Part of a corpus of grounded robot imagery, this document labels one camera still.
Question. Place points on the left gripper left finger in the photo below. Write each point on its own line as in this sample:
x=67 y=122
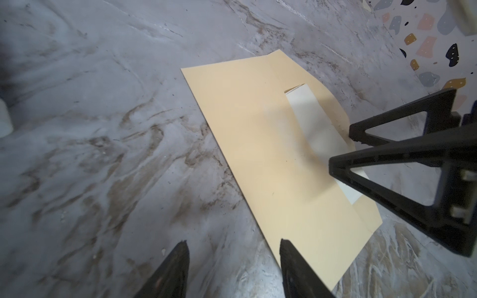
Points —
x=170 y=279

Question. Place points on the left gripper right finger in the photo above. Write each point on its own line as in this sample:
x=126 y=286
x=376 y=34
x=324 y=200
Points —
x=299 y=279

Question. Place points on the blue white glue stick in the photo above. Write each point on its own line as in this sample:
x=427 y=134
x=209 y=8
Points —
x=6 y=126

